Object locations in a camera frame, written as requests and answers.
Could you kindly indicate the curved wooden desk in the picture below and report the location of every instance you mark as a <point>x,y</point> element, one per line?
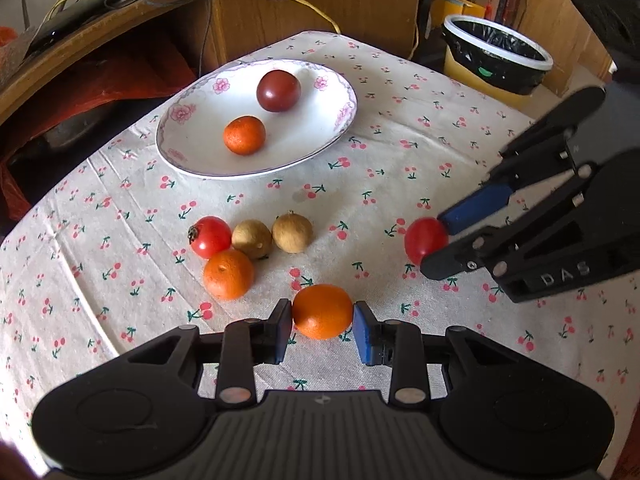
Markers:
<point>300,7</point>

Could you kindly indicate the cherry print tablecloth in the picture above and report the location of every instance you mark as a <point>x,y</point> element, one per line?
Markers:
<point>125,265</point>

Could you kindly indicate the oblong red cherry tomato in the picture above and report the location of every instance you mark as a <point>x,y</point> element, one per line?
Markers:
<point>424,240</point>

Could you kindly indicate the black router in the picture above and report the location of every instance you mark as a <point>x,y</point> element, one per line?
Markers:
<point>75,20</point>

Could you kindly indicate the yellow trash bin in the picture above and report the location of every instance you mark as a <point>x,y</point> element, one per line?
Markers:
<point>452,65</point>

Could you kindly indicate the dark red tomato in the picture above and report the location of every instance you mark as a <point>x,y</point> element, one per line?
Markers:
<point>278,91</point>

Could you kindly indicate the small orange tangerine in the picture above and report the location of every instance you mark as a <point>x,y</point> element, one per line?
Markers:
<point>322,311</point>
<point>228,275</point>
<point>244,135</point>

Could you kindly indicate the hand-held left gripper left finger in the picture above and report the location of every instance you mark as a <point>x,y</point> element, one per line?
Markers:
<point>280,334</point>

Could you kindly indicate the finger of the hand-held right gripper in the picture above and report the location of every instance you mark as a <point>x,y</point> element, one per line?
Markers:
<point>450,260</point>
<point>475,207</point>

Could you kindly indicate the red plastic bag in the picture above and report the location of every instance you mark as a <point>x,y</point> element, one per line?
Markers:
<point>100,90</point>

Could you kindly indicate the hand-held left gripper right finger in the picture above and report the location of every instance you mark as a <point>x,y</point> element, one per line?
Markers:
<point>364,336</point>

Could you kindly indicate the round red cherry tomato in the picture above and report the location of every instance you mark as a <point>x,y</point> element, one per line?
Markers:
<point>211,239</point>

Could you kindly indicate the white floral plate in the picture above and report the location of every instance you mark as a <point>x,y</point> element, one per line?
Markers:
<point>210,150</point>

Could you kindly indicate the black bin liner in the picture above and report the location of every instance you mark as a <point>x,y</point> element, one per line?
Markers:
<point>500,52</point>

